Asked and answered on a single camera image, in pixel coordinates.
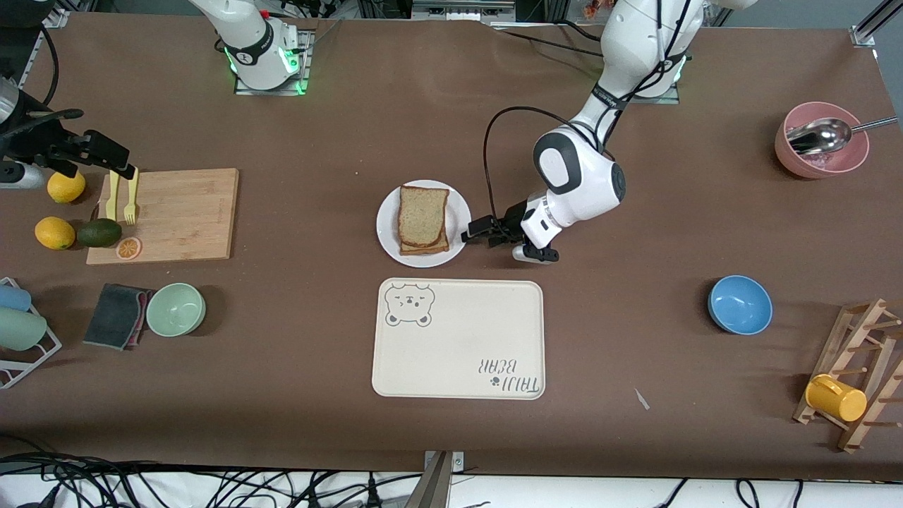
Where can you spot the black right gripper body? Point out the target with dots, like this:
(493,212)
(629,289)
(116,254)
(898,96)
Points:
(37,140)

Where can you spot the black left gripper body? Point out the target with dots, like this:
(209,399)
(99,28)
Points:
(513,216)

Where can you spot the white round plate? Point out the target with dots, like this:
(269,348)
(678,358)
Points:
(458,204)

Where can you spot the brown toast slice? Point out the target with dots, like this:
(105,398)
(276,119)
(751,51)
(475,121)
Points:
(437,248)

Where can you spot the seeded bread slice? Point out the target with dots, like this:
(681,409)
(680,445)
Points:
(422,215)

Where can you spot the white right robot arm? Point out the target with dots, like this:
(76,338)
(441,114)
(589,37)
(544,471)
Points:
(247,42)

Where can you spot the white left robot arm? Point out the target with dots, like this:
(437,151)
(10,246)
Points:
(578,176)

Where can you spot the yellow lemon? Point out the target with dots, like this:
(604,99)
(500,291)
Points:
(55,233)
(66,185)

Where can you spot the yellow plastic knife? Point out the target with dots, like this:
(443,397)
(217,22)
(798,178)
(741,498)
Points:
(113,197)

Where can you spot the yellow plastic fork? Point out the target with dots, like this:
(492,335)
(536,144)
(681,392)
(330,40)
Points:
(130,212)

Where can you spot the dark green avocado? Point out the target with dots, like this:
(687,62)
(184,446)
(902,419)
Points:
(99,233)

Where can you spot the orange slice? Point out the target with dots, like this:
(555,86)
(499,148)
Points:
(128,248)

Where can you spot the wooden cutting board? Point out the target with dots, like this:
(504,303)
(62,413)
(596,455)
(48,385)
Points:
(183,219)

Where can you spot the cream tray with bear print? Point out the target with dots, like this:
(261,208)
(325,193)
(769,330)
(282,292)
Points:
(458,353)

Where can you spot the light blue cup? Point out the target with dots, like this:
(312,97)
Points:
(14,298)

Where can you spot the dark grey cloth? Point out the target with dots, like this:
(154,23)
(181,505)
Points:
(113,317)

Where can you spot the pale green bowl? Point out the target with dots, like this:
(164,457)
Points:
(175,310)

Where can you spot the pale green cup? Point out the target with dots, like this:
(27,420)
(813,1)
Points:
(21,329)

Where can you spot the grey tape scrap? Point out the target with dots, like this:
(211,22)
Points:
(641,398)

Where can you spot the blue bowl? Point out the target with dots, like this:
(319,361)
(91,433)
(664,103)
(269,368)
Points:
(741,305)

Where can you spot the silver metal bar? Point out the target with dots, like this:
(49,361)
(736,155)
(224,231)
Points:
(462,10)

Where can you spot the pink bowl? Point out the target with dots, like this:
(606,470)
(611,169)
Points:
(822,169)

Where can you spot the metal scoop spoon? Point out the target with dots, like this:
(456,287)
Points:
(818,136)

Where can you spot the wooden cup rack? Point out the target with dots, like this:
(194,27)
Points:
(834,358)

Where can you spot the yellow mug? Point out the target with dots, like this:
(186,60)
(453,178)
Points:
(839,400)

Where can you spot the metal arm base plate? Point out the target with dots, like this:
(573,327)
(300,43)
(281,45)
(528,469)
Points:
(308,63)
(663,100)

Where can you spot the grey metal camera post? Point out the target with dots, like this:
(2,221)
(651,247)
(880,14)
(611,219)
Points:
(434,487)

